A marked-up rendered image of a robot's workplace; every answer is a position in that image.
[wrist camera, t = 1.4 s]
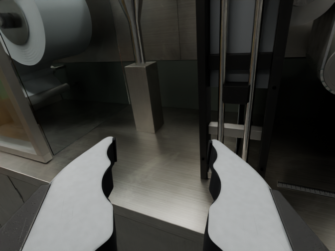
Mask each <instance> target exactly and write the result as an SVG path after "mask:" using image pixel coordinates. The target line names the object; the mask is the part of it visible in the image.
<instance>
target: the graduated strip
mask: <svg viewBox="0 0 335 251"><path fill-rule="evenodd" d="M277 187H281V188H286V189H291V190H296V191H301V192H306V193H311V194H316V195H321V196H325V197H330V198H335V192H332V191H327V190H322V189H317V188H312V187H307V186H301V185H296V184H291V183H286V182H281V181H277Z"/></svg>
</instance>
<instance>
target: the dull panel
mask: <svg viewBox="0 0 335 251"><path fill-rule="evenodd" d="M146 62H150V61H146ZM156 62H157V68H158V76H159V85H160V93H161V101H162V107H170V108H182V109H195V110H198V75H197V60H156ZM133 63H135V61H122V66H123V71H124V76H125V81H126V86H127V91H128V96H129V101H130V104H132V103H131V98H130V93H129V88H128V83H127V77H126V72H125V66H128V65H130V64H133ZM267 93H268V88H267V89H266V88H256V89H255V99H254V108H253V114H258V115H264V114H265V107H266V100H267ZM326 94H327V89H326V88H325V87H324V85H323V84H322V83H321V81H320V80H319V78H318V77H317V76H316V74H315V73H314V71H313V70H312V68H311V67H310V65H309V64H308V63H307V60H306V57H285V58H284V64H283V70H282V76H281V82H280V88H279V94H278V100H277V106H276V112H275V115H276V116H283V117H296V118H309V119H320V115H321V112H322V108H323V104H324V101H325V97H326ZM238 110H239V104H225V112H233V113H238ZM211 111H218V87H211Z"/></svg>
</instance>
